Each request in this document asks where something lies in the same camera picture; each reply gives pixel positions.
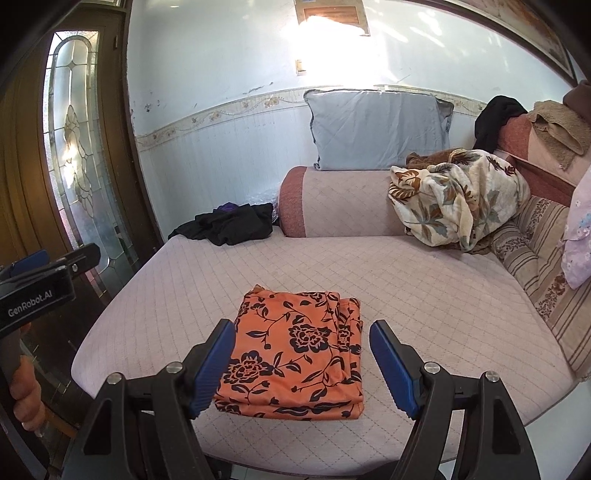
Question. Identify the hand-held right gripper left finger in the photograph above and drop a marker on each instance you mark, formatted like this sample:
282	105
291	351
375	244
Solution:
214	364

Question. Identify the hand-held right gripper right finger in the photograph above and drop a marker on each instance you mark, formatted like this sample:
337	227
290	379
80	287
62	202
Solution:
395	364

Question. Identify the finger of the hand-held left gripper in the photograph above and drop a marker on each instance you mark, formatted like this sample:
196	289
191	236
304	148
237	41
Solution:
78	258
30	259

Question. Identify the orange floral shirt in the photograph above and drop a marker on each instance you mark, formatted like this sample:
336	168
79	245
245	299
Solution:
286	350

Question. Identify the black clothes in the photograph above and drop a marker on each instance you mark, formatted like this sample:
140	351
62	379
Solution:
231	226

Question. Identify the person's left hand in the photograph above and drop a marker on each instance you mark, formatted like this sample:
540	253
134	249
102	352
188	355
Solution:
27	397

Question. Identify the pink quilted sofa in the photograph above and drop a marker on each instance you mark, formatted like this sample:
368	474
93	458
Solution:
369	272

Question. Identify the wooden stained glass door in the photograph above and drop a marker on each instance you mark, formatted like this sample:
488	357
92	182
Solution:
27	161

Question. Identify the purple cloth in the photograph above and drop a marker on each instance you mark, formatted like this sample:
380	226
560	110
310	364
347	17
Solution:
228	206

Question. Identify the clear plastic bag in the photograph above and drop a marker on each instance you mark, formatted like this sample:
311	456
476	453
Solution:
263	196

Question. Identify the cream floral blanket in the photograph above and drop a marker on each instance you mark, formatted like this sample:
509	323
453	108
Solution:
461	198

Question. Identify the striped cushion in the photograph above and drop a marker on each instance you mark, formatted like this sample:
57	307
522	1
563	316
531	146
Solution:
545	258

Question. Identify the brown cloth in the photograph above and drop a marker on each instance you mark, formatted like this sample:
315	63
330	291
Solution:
429	160

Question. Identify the pink flowered pillow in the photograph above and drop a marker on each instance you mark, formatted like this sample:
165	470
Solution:
579	240

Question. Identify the blue pillow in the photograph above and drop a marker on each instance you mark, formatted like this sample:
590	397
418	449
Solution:
374	129

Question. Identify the black garment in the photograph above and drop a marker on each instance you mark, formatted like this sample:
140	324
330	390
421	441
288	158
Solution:
496	120

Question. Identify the beige fleece towel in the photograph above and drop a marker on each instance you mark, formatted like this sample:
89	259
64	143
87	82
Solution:
558	127

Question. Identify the dark brown blanket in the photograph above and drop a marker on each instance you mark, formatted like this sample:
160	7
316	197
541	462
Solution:
581	94

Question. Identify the framed painting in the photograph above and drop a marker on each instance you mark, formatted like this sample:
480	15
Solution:
531	23

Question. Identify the wall switch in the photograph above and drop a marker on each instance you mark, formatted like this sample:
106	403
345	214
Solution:
301	67

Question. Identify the wall panel box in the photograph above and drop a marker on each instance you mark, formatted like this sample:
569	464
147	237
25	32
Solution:
330	14

